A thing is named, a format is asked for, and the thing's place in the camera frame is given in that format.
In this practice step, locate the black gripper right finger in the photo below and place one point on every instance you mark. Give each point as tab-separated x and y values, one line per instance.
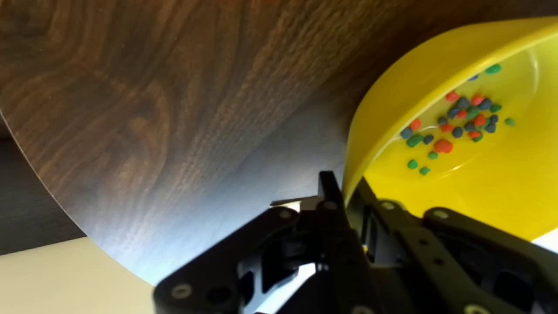
465	267

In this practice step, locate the yellow plastic bowl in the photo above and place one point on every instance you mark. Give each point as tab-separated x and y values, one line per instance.
512	174

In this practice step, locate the colourful beads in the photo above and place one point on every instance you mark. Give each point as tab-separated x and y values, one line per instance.
465	113

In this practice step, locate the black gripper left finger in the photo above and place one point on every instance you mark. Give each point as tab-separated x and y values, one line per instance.
280	262

